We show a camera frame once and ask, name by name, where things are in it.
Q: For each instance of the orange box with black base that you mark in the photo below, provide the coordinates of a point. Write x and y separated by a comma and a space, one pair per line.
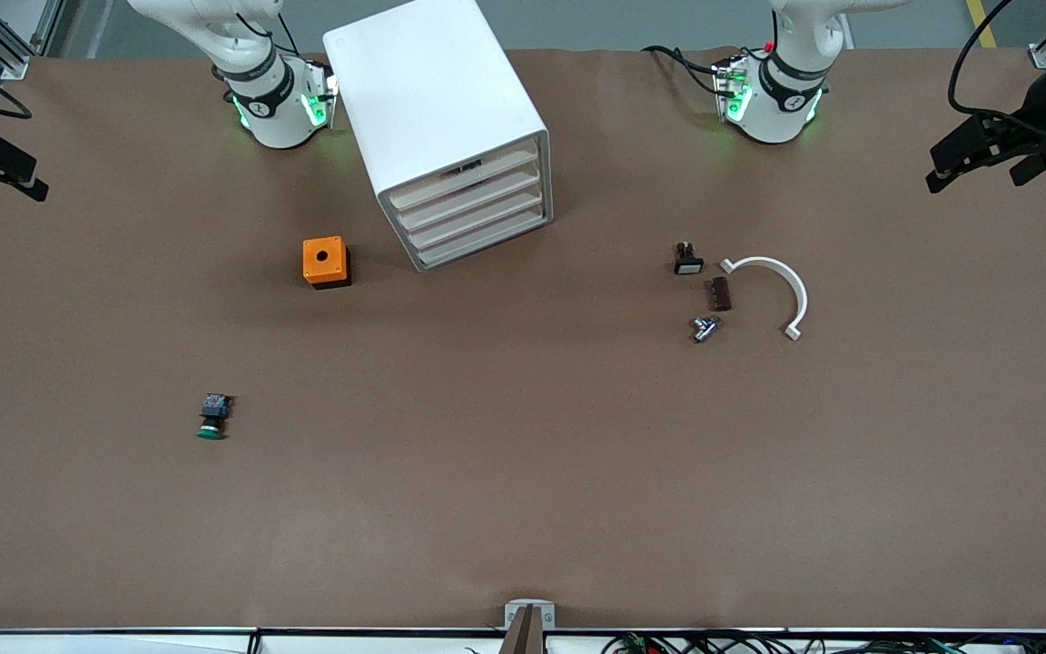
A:
323, 259

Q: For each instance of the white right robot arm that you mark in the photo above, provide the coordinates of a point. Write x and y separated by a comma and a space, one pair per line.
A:
278, 118

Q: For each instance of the white plastic divided tray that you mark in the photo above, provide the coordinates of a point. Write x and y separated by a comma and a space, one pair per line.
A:
505, 203

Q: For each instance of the brown terminal block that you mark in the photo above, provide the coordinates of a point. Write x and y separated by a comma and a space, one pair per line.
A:
721, 294

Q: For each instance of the silver metal fitting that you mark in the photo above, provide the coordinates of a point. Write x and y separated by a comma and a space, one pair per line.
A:
705, 329

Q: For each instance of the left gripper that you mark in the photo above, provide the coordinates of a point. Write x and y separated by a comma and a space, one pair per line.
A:
1038, 124

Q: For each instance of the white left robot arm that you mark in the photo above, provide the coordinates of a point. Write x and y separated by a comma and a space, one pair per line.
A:
773, 118

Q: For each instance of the white drawer cabinet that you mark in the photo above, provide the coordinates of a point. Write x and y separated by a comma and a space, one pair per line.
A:
423, 91

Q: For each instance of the black white push button switch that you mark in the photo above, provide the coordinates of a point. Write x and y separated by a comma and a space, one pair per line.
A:
687, 261

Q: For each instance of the green push button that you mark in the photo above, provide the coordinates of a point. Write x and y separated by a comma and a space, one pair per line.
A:
212, 416

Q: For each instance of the white curved plastic arc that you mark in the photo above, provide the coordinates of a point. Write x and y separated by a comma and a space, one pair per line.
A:
792, 282

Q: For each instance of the white plastic drawer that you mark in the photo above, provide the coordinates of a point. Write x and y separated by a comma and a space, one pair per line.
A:
505, 159
505, 181
505, 224

